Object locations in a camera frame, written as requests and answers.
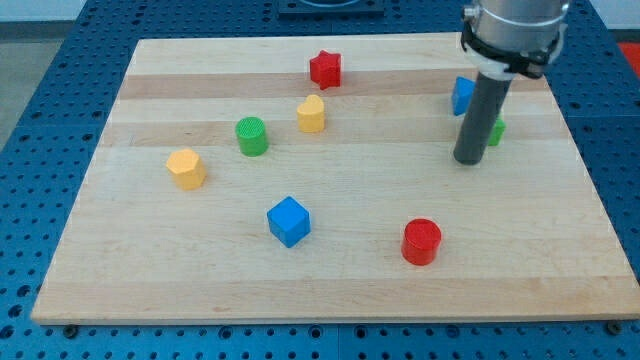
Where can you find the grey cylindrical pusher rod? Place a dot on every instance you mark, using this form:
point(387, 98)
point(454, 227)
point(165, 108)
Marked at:
point(480, 118)

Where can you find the blue cube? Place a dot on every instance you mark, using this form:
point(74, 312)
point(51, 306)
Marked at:
point(289, 221)

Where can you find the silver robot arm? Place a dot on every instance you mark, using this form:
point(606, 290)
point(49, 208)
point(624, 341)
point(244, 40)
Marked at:
point(503, 39)

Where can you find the green star block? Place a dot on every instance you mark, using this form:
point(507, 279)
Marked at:
point(497, 132)

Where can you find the red star block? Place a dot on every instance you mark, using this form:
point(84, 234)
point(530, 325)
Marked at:
point(326, 69)

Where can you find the blue block behind rod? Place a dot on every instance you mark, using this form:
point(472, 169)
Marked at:
point(461, 95)

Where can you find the red cylinder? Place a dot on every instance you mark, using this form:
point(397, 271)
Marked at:
point(421, 241)

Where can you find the yellow heart block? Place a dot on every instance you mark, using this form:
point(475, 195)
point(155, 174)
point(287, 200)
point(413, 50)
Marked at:
point(311, 114)

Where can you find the wooden board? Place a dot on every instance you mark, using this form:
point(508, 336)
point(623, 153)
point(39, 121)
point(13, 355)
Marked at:
point(524, 234)

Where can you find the green cylinder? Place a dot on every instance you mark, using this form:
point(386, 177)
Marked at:
point(252, 136)

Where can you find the yellow hexagon block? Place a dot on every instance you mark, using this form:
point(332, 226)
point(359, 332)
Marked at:
point(186, 168)

